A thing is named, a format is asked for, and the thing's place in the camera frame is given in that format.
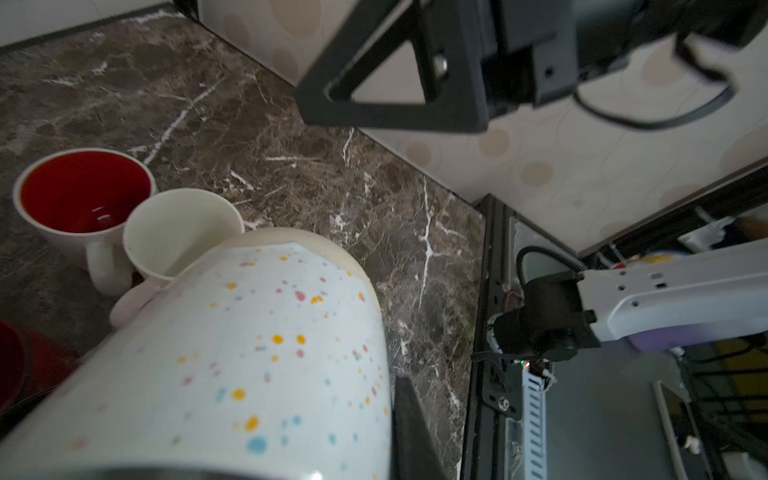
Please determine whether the red mug black handle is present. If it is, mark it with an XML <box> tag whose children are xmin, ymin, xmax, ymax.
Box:
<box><xmin>1</xmin><ymin>321</ymin><xmax>79</xmax><ymax>416</ymax></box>

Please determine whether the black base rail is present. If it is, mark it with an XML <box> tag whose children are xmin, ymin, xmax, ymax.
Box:
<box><xmin>458</xmin><ymin>193</ymin><xmax>589</xmax><ymax>480</ymax></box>

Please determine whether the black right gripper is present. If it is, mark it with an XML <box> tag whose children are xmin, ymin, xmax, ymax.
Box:
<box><xmin>295</xmin><ymin>1</ymin><xmax>767</xmax><ymax>133</ymax></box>

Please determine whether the cream speckled mug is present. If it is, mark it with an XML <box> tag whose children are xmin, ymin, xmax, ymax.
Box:
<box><xmin>1</xmin><ymin>228</ymin><xmax>393</xmax><ymax>479</ymax></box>

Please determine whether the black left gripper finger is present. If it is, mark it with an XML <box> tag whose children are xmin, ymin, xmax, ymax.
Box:
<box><xmin>390</xmin><ymin>376</ymin><xmax>447</xmax><ymax>480</ymax></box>

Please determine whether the pink mug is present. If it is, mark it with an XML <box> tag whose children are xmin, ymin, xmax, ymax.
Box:
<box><xmin>109</xmin><ymin>188</ymin><xmax>245</xmax><ymax>328</ymax></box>

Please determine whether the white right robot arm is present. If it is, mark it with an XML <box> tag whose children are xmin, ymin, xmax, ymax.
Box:
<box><xmin>295</xmin><ymin>1</ymin><xmax>767</xmax><ymax>363</ymax></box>

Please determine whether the white mug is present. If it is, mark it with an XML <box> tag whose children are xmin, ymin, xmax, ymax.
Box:
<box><xmin>13</xmin><ymin>148</ymin><xmax>157</xmax><ymax>297</ymax></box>

